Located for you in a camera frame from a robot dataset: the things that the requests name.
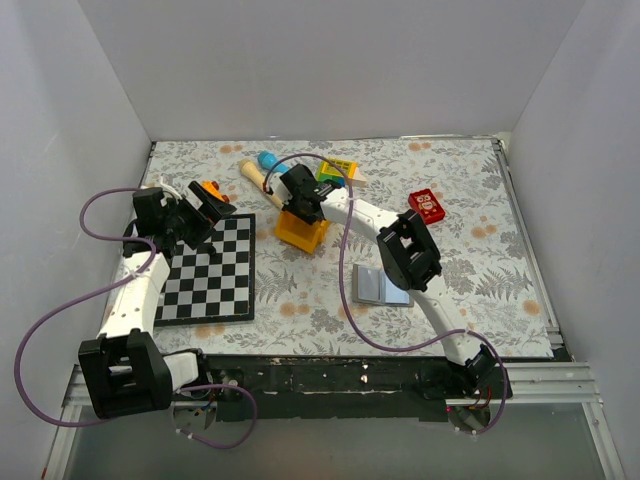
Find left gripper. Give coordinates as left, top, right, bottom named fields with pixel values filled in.
left=164, top=182, right=235, bottom=249

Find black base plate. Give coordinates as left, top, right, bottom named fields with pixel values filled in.
left=87, top=353, right=571, bottom=424

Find colourful block house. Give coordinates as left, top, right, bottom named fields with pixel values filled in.
left=316, top=158, right=368, bottom=187

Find grey card holder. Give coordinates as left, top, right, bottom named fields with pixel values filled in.
left=352, top=264, right=414, bottom=307

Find cream wooden pin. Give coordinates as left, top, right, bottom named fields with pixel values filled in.
left=239, top=158, right=283, bottom=210

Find orange toy car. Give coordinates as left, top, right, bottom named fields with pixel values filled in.
left=201, top=181, right=231, bottom=204

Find red owl block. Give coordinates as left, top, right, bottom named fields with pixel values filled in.
left=408, top=189, right=446, bottom=225

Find purple cable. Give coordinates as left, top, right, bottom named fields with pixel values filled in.
left=13, top=187, right=258, bottom=450
left=262, top=153, right=512, bottom=435

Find yellow toy bin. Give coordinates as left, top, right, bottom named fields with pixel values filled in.
left=275, top=211, right=330, bottom=254

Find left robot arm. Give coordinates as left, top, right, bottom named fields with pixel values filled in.
left=78, top=181, right=236, bottom=420

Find black white chessboard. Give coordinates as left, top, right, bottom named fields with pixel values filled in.
left=154, top=214, right=256, bottom=327

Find aluminium frame rail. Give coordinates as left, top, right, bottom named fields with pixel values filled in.
left=43, top=362, right=625, bottom=479

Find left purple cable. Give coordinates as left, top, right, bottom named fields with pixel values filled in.
left=13, top=187, right=258, bottom=450

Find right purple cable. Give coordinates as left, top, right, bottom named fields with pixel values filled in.
left=262, top=153, right=512, bottom=435

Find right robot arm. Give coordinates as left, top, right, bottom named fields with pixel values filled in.
left=262, top=164, right=509, bottom=400

